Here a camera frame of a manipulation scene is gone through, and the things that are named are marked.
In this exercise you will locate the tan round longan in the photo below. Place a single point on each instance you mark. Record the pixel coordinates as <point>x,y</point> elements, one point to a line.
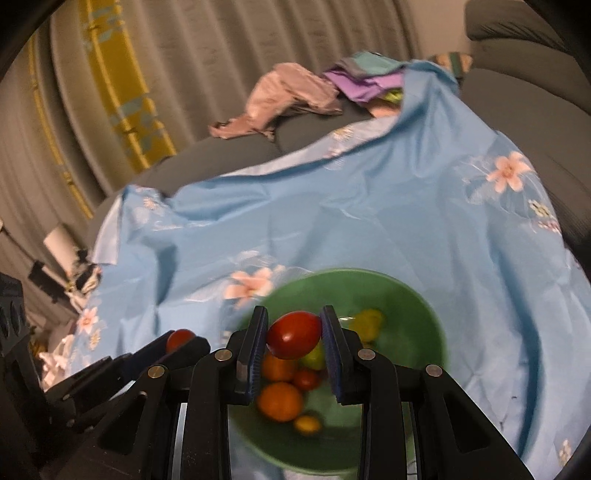
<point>280,401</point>
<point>277,368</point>

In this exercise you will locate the large yellow-green fruit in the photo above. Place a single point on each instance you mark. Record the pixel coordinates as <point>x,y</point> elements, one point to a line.
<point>315,359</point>

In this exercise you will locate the pink clothes pile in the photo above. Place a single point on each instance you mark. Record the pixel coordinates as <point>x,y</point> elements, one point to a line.
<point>281,92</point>

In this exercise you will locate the small yellow fruit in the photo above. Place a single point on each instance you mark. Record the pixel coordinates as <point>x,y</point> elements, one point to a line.
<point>308,423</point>

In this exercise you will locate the black and white clothes pile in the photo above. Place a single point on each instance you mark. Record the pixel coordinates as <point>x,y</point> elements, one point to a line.
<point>85,279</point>

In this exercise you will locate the small yellow-green fruit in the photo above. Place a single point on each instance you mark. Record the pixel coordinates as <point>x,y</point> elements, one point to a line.
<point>367,323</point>

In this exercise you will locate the grey sofa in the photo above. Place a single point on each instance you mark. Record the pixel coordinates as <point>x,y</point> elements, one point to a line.
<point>508,101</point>

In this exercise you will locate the striped cushion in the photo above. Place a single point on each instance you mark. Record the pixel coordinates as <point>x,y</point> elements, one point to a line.
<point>455,62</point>

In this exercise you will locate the purple cloth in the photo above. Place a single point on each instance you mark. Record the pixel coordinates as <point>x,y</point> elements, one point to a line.
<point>369,85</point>

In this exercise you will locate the light blue floral cloth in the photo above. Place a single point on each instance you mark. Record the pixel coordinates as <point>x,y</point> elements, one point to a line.
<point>369,207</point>

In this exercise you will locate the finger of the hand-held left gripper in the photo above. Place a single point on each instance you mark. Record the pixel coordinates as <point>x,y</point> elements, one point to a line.
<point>184,353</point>
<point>138,353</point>

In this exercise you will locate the teal cloth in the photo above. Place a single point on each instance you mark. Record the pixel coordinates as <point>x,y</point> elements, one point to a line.
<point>369,61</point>

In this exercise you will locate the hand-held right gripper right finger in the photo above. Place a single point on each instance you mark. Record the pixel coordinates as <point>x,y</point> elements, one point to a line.
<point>333,364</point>

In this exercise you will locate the yellow patterned curtain strip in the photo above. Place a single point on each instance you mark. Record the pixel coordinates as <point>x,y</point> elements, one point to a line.
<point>124,92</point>

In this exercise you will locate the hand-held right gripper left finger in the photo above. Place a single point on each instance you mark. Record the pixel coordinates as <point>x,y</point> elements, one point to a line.
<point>256,360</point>

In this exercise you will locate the green bowl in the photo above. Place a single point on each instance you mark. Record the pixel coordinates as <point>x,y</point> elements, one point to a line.
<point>397,323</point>

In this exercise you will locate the yellow-green cloth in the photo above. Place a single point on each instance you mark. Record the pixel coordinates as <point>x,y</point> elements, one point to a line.
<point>392,96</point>

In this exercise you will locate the red tomato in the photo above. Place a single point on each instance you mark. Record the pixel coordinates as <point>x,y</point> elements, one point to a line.
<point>179,339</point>
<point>294,340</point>
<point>306,379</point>

